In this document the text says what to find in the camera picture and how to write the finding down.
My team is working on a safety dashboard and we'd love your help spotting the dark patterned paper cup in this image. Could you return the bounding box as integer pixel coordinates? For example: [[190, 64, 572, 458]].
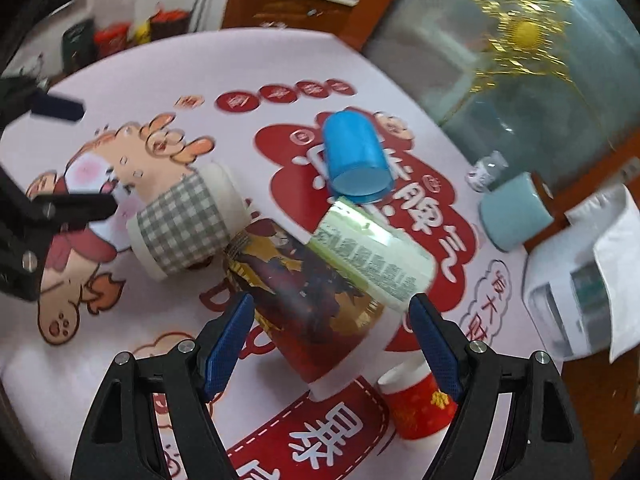
[[224, 219, 400, 401]]

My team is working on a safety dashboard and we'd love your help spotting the red paper cup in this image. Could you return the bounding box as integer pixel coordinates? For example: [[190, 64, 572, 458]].
[[376, 354, 457, 443]]

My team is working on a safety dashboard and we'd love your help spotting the grey checked paper cup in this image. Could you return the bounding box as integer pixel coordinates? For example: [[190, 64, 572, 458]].
[[127, 162, 250, 281]]

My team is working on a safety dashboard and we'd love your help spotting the green white paper cup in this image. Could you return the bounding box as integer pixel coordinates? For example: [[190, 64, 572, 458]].
[[308, 198, 437, 313]]

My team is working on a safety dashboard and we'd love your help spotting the blue plastic cup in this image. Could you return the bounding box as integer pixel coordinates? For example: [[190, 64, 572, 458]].
[[322, 110, 394, 204]]

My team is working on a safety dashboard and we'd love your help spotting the pink printed tablecloth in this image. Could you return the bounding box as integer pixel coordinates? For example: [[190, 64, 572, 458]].
[[1, 29, 541, 479]]

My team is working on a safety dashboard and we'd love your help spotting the white countertop appliance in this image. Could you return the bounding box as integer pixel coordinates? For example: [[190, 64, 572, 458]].
[[523, 226, 611, 362]]

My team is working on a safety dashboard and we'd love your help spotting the light blue ceramic canister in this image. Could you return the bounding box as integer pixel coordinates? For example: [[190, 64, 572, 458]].
[[478, 172, 554, 252]]

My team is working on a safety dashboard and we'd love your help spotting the white quilted cloth cover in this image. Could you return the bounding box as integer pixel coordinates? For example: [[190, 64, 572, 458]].
[[565, 183, 639, 362]]

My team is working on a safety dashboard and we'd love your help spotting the small white pill bottle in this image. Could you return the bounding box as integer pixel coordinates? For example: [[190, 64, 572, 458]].
[[465, 151, 509, 193]]

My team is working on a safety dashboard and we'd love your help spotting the frosted glass sliding door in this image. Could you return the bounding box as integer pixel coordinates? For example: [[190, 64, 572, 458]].
[[363, 0, 639, 190]]

